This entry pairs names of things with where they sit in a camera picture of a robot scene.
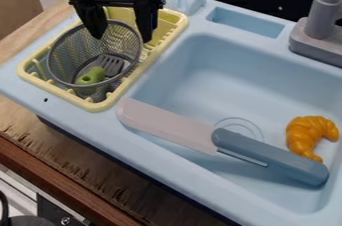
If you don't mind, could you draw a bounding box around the orange toy croissant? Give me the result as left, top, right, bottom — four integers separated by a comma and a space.
284, 115, 341, 164

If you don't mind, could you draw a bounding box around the gray tap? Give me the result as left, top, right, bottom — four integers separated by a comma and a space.
287, 0, 342, 68

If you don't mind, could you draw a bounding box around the light blue toy sink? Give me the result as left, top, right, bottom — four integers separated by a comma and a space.
0, 0, 342, 226

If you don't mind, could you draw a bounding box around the yellow dish rack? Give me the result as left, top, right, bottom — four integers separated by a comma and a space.
16, 5, 192, 114

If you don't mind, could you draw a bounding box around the green toy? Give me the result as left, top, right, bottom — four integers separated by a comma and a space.
73, 65, 109, 86

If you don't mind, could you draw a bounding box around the gray toy spatula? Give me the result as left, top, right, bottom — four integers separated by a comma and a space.
82, 53, 134, 78

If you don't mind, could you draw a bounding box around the toy knife with gray handle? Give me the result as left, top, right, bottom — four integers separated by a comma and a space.
114, 96, 332, 188

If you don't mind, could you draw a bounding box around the gray mesh basket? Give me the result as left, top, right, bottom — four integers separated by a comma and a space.
44, 19, 145, 100

